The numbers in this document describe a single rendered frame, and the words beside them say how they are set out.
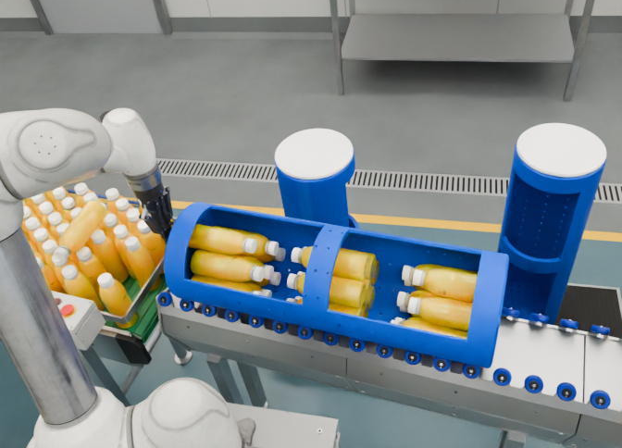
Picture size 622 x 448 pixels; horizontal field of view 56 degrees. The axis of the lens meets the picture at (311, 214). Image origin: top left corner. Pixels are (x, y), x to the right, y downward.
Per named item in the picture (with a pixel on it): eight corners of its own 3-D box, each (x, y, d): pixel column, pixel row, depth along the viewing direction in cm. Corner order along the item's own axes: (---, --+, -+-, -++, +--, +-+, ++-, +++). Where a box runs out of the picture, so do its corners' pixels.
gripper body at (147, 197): (142, 168, 156) (152, 194, 163) (125, 190, 151) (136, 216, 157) (166, 172, 154) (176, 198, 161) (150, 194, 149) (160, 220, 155)
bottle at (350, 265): (364, 260, 147) (294, 248, 153) (362, 285, 149) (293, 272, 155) (370, 250, 153) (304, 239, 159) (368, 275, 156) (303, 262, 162)
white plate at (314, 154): (303, 189, 194) (303, 192, 194) (368, 153, 203) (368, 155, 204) (260, 150, 211) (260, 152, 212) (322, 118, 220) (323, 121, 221)
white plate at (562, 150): (516, 120, 207) (516, 123, 208) (517, 171, 188) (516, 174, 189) (602, 124, 201) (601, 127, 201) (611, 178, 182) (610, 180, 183)
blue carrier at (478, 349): (487, 392, 144) (502, 317, 126) (177, 317, 171) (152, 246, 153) (499, 306, 164) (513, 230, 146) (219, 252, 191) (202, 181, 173)
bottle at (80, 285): (92, 324, 180) (68, 286, 167) (78, 314, 184) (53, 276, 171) (109, 308, 184) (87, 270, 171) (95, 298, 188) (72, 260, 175)
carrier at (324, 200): (326, 341, 255) (378, 306, 265) (303, 192, 194) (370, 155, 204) (291, 299, 273) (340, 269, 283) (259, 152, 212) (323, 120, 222)
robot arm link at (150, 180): (114, 173, 147) (122, 191, 151) (145, 179, 144) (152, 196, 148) (133, 151, 153) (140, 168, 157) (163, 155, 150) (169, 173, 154)
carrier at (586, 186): (489, 279, 269) (488, 330, 250) (515, 122, 208) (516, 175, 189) (554, 285, 263) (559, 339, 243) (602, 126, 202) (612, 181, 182)
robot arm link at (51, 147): (102, 98, 97) (18, 117, 96) (70, 88, 79) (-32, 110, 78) (123, 176, 99) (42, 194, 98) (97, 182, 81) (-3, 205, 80)
